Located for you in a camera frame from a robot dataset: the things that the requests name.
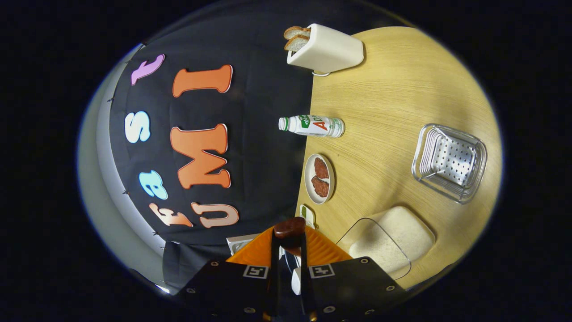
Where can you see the white toaster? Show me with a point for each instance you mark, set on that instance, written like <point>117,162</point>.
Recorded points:
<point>330,49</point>

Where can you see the black backdrop cloth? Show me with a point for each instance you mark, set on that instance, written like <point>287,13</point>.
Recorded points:
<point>250,156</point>

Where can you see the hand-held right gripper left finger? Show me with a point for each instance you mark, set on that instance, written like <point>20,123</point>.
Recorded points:
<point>273,277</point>

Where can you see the clear glass rice container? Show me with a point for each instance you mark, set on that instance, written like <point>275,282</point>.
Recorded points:
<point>393,241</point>

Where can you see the red meat piece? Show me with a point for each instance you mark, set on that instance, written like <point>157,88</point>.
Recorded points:
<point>321,167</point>
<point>320,187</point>

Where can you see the toast bread slice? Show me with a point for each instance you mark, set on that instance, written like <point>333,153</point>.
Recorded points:
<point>297,43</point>
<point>296,31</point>

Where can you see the round white plate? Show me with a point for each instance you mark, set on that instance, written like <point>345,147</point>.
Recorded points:
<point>309,179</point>

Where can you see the white drink bottle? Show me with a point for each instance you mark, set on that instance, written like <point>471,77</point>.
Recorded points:
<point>313,126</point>

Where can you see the small white green sauce dish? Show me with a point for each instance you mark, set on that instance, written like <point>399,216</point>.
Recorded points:
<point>306,214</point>

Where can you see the wooden spoon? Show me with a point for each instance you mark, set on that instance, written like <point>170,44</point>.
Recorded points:
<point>289,228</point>

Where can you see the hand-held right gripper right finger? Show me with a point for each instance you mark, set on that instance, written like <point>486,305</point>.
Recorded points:
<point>306,277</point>

